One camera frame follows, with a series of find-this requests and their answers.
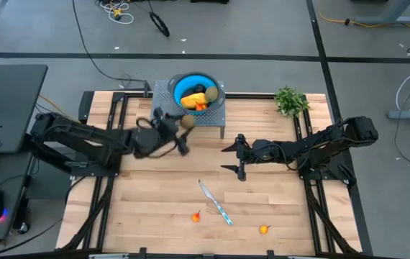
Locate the blue collapsible bowl grey rim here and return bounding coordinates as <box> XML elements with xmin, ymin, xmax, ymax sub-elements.
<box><xmin>167</xmin><ymin>71</ymin><xmax>227</xmax><ymax>117</ymax></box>

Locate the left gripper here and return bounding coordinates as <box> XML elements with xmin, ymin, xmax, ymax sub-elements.
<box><xmin>131</xmin><ymin>106</ymin><xmax>195</xmax><ymax>158</ymax></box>

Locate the black desk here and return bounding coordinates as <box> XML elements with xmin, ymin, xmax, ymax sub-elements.
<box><xmin>0</xmin><ymin>64</ymin><xmax>49</xmax><ymax>154</ymax></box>

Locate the yellow toy mango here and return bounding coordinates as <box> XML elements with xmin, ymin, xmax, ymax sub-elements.
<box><xmin>180</xmin><ymin>92</ymin><xmax>209</xmax><ymax>110</ymax></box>

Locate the black desk leg with caster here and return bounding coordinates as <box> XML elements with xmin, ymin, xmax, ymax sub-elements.
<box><xmin>12</xmin><ymin>154</ymin><xmax>35</xmax><ymax>235</ymax></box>

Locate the yellow floor cable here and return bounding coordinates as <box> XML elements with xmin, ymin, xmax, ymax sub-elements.
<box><xmin>318</xmin><ymin>5</ymin><xmax>410</xmax><ymax>41</ymax></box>

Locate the black floor cable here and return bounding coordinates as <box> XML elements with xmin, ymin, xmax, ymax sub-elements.
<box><xmin>70</xmin><ymin>0</ymin><xmax>147</xmax><ymax>84</ymax></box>

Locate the grey perforated metal stand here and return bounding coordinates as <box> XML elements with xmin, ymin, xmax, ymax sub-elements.
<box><xmin>149</xmin><ymin>79</ymin><xmax>227</xmax><ymax>140</ymax></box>

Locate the white cable bundle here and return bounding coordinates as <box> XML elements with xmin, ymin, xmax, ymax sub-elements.
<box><xmin>96</xmin><ymin>0</ymin><xmax>135</xmax><ymax>25</ymax></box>

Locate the black cable loop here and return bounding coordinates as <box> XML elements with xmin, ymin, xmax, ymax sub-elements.
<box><xmin>148</xmin><ymin>10</ymin><xmax>171</xmax><ymax>38</ymax></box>

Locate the dark green toy avocado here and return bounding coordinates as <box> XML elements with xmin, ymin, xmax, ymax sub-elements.
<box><xmin>184</xmin><ymin>84</ymin><xmax>206</xmax><ymax>97</ymax></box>

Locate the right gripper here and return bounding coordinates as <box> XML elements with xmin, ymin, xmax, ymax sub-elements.
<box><xmin>220</xmin><ymin>133</ymin><xmax>277</xmax><ymax>182</ymax></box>

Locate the knife with teal patterned handle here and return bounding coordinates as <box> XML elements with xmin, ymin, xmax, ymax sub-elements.
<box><xmin>198</xmin><ymin>179</ymin><xmax>234</xmax><ymax>227</ymax></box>

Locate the brown-green toy kiwi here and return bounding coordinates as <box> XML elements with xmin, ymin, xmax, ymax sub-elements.
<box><xmin>180</xmin><ymin>114</ymin><xmax>196</xmax><ymax>131</ymax></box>
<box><xmin>204</xmin><ymin>86</ymin><xmax>219</xmax><ymax>103</ymax></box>

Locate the green plant in white pot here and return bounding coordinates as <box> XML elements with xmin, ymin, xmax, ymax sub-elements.
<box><xmin>273</xmin><ymin>85</ymin><xmax>311</xmax><ymax>118</ymax></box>

